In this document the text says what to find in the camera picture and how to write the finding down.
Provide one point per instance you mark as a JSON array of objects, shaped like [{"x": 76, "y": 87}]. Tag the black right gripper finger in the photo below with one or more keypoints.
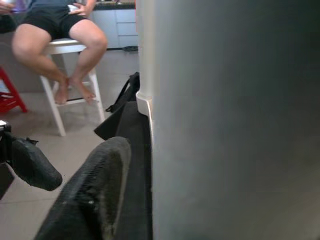
[{"x": 92, "y": 192}]

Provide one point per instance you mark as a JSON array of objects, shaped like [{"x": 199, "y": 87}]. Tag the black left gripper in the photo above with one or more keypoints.
[{"x": 4, "y": 145}]

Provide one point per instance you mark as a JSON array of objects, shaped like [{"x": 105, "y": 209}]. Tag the white plastic children table top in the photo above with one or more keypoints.
[{"x": 143, "y": 106}]

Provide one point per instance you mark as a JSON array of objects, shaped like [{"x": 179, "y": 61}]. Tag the red plastic stool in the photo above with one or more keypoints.
[{"x": 11, "y": 97}]

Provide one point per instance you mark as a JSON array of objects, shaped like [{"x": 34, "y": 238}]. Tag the black backpack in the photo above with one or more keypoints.
[{"x": 127, "y": 90}]

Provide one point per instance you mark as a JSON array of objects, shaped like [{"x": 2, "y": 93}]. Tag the white bar stool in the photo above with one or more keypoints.
[{"x": 60, "y": 47}]

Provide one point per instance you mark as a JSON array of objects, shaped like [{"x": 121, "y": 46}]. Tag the person in dark shorts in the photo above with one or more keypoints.
[{"x": 32, "y": 42}]

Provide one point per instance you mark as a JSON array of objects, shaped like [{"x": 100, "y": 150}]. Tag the dark floor mat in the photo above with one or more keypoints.
[{"x": 131, "y": 48}]

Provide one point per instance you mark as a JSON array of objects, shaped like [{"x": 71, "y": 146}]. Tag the grey kitchen cabinet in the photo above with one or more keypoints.
[{"x": 122, "y": 27}]

